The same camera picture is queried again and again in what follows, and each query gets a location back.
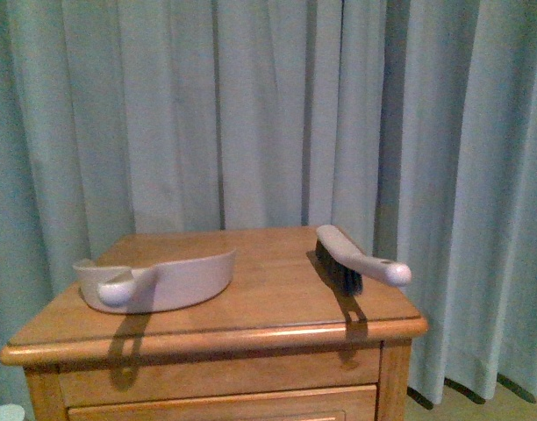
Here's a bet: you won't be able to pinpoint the white round object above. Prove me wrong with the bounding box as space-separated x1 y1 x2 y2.
0 403 26 421

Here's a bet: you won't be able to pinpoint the wooden nightstand cabinet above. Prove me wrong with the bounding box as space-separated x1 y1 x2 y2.
0 227 427 420

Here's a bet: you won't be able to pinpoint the beige plastic dustpan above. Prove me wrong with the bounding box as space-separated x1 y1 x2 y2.
73 250 237 314

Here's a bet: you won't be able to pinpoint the beige hand brush black bristles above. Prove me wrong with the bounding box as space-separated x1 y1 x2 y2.
315 225 412 296

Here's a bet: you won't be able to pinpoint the light grey-blue curtain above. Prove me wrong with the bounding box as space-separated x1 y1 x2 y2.
0 1 537 405

